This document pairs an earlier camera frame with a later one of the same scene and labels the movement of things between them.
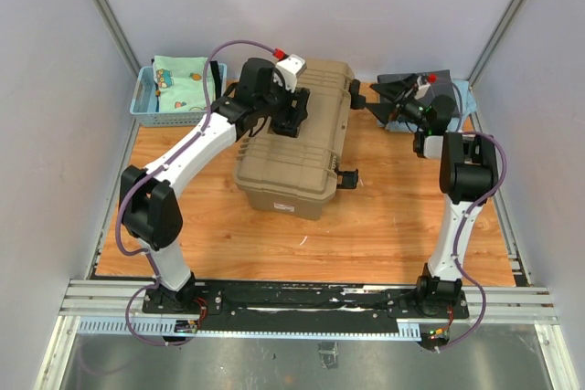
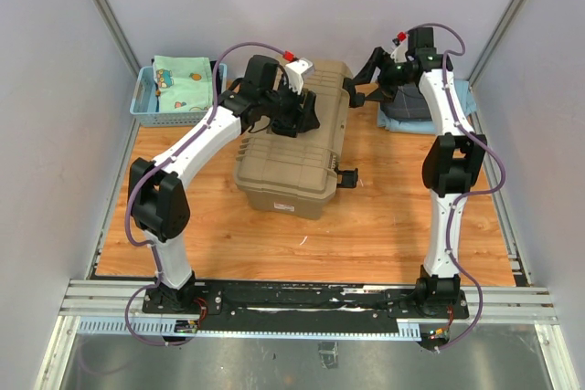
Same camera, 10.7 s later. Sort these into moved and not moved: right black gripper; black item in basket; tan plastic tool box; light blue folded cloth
Moved: right black gripper
Not moved: light blue folded cloth; tan plastic tool box; black item in basket
